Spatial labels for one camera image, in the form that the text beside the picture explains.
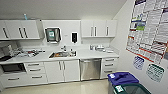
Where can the tall white drawer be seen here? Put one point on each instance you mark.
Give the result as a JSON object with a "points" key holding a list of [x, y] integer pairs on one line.
{"points": [[108, 73]]}

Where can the wide white drawer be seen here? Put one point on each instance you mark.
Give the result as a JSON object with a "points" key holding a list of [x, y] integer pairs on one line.
{"points": [[13, 81]]}

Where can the black soap dispenser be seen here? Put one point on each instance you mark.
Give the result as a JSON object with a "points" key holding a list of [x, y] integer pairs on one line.
{"points": [[74, 37]]}

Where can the steel sink basin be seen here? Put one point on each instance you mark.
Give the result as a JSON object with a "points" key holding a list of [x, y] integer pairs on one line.
{"points": [[63, 55]]}

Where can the green wall sign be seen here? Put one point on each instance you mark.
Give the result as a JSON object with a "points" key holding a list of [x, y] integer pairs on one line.
{"points": [[155, 72]]}

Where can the small blue wall sign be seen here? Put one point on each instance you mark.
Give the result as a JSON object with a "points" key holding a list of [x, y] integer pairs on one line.
{"points": [[138, 62]]}

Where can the chrome faucet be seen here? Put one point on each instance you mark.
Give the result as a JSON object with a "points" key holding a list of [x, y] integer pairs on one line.
{"points": [[64, 49]]}

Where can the orange food container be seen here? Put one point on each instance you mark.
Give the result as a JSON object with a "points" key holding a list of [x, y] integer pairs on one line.
{"points": [[57, 54]]}

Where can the dish soap bottle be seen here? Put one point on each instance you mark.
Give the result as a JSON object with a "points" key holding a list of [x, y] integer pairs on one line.
{"points": [[91, 47]]}

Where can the white base cabinet door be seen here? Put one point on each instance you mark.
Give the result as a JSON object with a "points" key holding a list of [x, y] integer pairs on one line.
{"points": [[71, 70], [53, 71]]}

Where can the white wall cabinet door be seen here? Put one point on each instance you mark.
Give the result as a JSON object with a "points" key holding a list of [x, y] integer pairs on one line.
{"points": [[100, 28], [15, 30], [111, 28], [86, 28], [32, 29], [3, 30]]}

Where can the black coffee machine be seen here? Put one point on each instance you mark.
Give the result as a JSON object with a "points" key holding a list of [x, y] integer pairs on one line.
{"points": [[5, 53]]}

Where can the blue recycling bin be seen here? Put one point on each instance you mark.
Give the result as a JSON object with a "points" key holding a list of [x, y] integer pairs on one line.
{"points": [[121, 79]]}

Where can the stack of white dishes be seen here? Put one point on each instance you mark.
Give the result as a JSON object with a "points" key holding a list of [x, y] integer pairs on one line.
{"points": [[100, 48]]}

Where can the small blue bottle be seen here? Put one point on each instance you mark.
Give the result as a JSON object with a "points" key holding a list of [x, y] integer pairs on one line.
{"points": [[25, 16]]}

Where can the large printed wall poster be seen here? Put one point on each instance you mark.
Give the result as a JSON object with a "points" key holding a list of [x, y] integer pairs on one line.
{"points": [[150, 26]]}

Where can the stainless steel dishwasher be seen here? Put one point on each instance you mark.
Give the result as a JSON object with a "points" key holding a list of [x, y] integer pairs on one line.
{"points": [[90, 70]]}

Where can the dishes on counter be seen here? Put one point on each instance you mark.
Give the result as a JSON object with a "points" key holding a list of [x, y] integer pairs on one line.
{"points": [[109, 51]]}

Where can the black microwave oven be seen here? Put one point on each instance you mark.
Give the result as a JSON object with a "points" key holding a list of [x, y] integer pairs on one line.
{"points": [[12, 68]]}

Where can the paper towel dispenser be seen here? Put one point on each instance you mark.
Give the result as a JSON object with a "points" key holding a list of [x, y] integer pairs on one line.
{"points": [[52, 35]]}

